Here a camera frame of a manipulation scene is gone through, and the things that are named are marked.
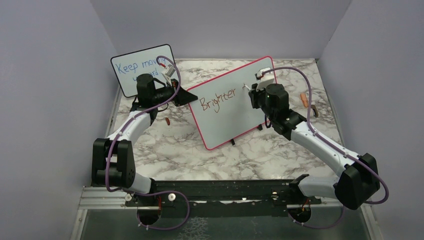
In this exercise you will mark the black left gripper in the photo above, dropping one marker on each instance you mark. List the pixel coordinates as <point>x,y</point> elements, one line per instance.
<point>183,97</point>

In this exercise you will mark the pink framed whiteboard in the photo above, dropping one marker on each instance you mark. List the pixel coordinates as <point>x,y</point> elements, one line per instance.
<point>223,110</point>

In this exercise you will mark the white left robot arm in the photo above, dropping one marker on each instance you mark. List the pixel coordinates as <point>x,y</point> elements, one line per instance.
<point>113,163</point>

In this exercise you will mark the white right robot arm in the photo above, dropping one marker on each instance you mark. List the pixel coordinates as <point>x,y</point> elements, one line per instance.
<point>356,176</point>

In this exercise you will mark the black framed written whiteboard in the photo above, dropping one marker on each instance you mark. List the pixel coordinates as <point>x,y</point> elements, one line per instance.
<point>129,66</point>

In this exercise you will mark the orange marker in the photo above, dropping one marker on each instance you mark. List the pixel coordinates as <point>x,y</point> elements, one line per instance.
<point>304,99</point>

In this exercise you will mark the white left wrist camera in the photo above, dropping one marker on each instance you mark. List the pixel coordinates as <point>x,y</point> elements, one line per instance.
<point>167,73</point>

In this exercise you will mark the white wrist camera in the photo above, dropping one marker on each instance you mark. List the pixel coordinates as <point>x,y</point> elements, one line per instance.
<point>265,77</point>
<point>167,73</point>

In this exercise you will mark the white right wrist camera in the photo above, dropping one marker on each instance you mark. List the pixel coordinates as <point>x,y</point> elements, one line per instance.
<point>265,77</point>

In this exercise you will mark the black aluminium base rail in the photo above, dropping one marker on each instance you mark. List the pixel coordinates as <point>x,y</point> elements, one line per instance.
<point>209,199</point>

